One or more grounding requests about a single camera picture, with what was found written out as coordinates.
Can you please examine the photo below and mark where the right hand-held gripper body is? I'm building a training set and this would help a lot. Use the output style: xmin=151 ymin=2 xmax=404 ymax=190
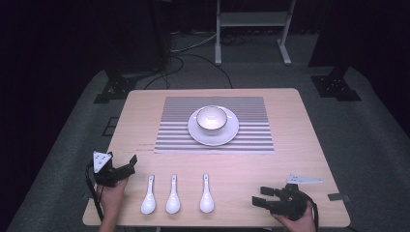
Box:
xmin=271 ymin=173 xmax=325 ymax=222

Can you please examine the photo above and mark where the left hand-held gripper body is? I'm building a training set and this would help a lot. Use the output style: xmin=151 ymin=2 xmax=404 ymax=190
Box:
xmin=92 ymin=151 xmax=128 ymax=188

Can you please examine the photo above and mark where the person's left hand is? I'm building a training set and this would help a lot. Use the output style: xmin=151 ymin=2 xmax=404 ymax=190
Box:
xmin=96 ymin=178 xmax=130 ymax=211

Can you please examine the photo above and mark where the person's right hand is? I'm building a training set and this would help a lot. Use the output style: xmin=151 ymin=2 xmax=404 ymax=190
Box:
xmin=272 ymin=201 xmax=317 ymax=232

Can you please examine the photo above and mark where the white ceramic spoon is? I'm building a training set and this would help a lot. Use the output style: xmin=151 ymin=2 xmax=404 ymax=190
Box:
xmin=165 ymin=173 xmax=182 ymax=216
xmin=198 ymin=173 xmax=216 ymax=215
xmin=140 ymin=174 xmax=158 ymax=216

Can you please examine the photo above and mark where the black tape strip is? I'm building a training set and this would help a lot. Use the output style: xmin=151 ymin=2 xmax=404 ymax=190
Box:
xmin=327 ymin=191 xmax=351 ymax=203

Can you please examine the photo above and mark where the striped grey placemat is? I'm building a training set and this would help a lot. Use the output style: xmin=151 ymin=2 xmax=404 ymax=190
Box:
xmin=154 ymin=96 xmax=276 ymax=155

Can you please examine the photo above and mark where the black stand base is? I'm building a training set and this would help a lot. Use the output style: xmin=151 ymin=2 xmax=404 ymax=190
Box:
xmin=310 ymin=66 xmax=363 ymax=102
xmin=93 ymin=68 xmax=138 ymax=104

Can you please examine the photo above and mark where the white round plate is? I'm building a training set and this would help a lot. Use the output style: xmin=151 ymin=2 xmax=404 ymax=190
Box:
xmin=187 ymin=106 xmax=241 ymax=147

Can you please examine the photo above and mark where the white bowl with dark rim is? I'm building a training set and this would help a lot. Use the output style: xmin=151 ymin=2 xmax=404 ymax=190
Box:
xmin=195 ymin=105 xmax=229 ymax=132

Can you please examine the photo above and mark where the white metal stand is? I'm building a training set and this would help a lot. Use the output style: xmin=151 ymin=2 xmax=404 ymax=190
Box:
xmin=214 ymin=0 xmax=297 ymax=67

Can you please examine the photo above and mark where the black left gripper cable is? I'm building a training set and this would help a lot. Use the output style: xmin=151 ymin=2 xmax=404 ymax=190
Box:
xmin=84 ymin=160 xmax=105 ymax=222

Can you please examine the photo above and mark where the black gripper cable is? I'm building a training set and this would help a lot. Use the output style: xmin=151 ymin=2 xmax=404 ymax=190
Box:
xmin=304 ymin=194 xmax=321 ymax=232
xmin=84 ymin=160 xmax=105 ymax=222

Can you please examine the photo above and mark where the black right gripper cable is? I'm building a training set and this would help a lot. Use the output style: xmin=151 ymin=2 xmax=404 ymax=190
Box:
xmin=304 ymin=194 xmax=321 ymax=232

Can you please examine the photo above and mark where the black floor cable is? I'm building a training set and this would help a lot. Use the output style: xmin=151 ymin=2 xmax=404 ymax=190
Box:
xmin=143 ymin=52 xmax=234 ymax=91

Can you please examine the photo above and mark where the white floor cable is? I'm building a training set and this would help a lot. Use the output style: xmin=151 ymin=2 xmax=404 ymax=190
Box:
xmin=169 ymin=31 xmax=218 ymax=54

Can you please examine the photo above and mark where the bundle of black cables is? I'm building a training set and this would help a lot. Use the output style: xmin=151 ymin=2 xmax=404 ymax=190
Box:
xmin=221 ymin=32 xmax=254 ymax=46

